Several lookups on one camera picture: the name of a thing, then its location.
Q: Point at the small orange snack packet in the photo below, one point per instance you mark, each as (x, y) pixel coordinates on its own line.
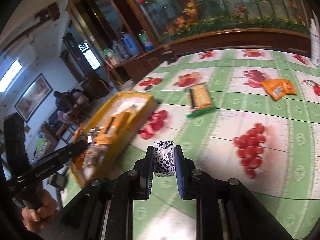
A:
(278, 88)

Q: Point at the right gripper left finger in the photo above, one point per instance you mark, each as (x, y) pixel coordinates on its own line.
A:
(144, 167)

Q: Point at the white plastic bucket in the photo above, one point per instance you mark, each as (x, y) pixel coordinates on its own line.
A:
(126, 86)

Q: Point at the framed landscape painting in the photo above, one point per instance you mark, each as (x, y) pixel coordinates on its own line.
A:
(33, 97)

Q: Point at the dark glass jar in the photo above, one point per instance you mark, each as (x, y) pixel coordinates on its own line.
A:
(169, 54)

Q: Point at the yellow packet black stripe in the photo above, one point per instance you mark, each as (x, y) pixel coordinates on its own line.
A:
(113, 126)

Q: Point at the sandwich cracker pack green ends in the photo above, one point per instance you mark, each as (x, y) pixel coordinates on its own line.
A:
(200, 100)

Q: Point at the blue-white candy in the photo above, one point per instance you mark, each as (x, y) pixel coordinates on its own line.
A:
(164, 162)

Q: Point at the blue thermos jug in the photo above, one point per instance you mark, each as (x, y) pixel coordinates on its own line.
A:
(130, 44)

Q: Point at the seated person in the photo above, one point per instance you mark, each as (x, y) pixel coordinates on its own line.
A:
(71, 106)

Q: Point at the person's left hand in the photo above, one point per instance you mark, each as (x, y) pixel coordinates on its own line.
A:
(37, 220)

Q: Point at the white spray bottle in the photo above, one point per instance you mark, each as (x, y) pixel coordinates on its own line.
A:
(314, 38)

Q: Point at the yellow-rimmed white tray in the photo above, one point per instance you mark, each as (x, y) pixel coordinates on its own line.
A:
(144, 103)

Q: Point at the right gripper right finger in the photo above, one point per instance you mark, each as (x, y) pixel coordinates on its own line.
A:
(186, 182)

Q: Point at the clear bag beige label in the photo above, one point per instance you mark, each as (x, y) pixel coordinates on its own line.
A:
(94, 154)

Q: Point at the grey water jug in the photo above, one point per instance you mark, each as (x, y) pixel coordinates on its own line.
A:
(120, 50)

